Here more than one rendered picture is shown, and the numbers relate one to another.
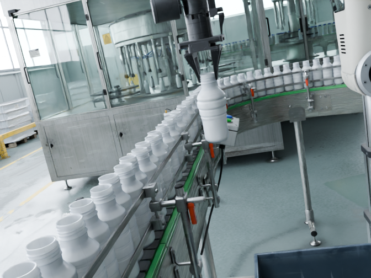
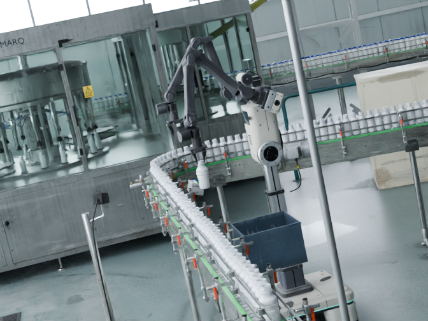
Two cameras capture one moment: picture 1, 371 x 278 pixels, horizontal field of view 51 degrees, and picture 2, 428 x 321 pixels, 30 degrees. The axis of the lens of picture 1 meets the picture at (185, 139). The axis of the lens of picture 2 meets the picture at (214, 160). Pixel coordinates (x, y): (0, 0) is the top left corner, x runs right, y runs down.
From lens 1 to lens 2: 3.67 m
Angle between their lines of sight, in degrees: 20
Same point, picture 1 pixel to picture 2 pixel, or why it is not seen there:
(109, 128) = not seen: outside the picture
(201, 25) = (199, 142)
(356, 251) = (263, 218)
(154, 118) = (49, 200)
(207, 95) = (202, 169)
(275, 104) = not seen: hidden behind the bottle
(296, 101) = (217, 170)
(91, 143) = not seen: outside the picture
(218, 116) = (206, 178)
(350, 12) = (252, 127)
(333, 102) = (245, 169)
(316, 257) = (251, 221)
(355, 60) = (256, 148)
